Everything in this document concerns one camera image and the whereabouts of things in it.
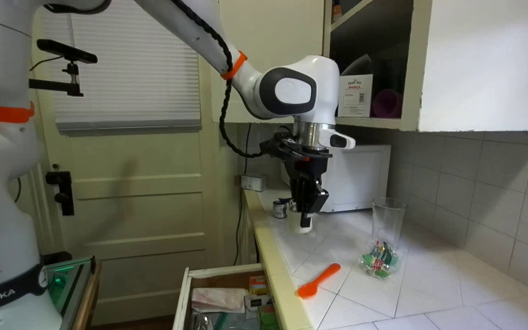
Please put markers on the clear bag of candy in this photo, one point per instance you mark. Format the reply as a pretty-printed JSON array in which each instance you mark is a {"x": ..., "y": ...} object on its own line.
[{"x": 380, "y": 258}]

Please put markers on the green glass top cart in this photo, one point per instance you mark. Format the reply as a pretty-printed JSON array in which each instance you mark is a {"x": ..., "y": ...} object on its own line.
[{"x": 69, "y": 286}]

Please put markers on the white tape roll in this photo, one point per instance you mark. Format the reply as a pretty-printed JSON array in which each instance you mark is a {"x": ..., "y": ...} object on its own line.
[{"x": 296, "y": 223}]

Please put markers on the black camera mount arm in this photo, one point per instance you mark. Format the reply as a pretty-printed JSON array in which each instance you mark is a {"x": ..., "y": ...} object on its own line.
[{"x": 56, "y": 84}]

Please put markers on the pink round container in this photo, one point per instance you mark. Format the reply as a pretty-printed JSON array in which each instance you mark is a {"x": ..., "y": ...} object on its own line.
[{"x": 388, "y": 102}]

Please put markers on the green packet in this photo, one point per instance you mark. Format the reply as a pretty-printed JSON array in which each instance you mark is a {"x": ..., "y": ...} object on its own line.
[{"x": 268, "y": 319}]

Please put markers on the white folded cloth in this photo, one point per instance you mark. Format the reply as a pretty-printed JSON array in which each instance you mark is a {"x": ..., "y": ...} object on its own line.
[{"x": 219, "y": 298}]

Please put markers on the orange plastic spoon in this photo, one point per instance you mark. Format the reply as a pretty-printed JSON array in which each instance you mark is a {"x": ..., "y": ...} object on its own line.
[{"x": 316, "y": 282}]

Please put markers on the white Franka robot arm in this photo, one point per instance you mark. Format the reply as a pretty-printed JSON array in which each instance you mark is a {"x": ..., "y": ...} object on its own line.
[{"x": 294, "y": 91}]

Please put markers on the cream closed cabinet door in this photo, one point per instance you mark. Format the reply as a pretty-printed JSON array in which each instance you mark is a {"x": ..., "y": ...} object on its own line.
[{"x": 276, "y": 27}]

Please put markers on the white open cabinet door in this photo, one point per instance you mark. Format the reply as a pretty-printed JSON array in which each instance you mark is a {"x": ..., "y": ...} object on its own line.
[{"x": 490, "y": 60}]

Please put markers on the red and white packet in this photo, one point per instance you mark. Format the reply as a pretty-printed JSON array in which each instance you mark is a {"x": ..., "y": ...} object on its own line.
[{"x": 257, "y": 282}]

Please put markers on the black door lock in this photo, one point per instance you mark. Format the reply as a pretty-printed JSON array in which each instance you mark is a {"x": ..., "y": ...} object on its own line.
[{"x": 63, "y": 185}]

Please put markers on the black bar camera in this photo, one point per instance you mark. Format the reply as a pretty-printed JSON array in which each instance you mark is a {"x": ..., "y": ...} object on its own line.
[{"x": 69, "y": 51}]

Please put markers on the white wall adapter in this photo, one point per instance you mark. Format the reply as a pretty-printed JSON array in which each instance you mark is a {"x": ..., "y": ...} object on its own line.
[{"x": 254, "y": 181}]

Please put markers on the clear drinking glass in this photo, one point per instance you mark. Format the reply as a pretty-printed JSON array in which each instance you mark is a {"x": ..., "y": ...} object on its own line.
[{"x": 389, "y": 220}]

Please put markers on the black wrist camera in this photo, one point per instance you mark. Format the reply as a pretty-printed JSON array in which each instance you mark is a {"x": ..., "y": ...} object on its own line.
[{"x": 276, "y": 146}]

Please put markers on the cream wall cabinet frame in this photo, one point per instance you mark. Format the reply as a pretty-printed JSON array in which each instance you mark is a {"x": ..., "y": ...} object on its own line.
[{"x": 415, "y": 60}]

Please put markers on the cream panel door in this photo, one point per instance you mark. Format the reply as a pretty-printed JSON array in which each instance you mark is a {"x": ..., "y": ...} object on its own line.
[{"x": 147, "y": 201}]

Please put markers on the white open drawer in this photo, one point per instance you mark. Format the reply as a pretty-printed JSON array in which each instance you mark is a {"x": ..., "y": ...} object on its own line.
[{"x": 182, "y": 298}]

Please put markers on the white printed box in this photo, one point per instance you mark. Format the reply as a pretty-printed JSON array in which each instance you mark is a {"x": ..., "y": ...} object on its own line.
[{"x": 356, "y": 97}]

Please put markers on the small white gadget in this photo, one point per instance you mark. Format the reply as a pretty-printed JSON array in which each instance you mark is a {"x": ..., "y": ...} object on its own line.
[{"x": 257, "y": 300}]

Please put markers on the white microwave oven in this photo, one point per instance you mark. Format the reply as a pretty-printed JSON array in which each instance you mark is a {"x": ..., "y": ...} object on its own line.
[{"x": 362, "y": 176}]

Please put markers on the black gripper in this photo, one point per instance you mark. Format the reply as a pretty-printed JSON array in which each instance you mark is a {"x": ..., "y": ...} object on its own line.
[{"x": 307, "y": 174}]

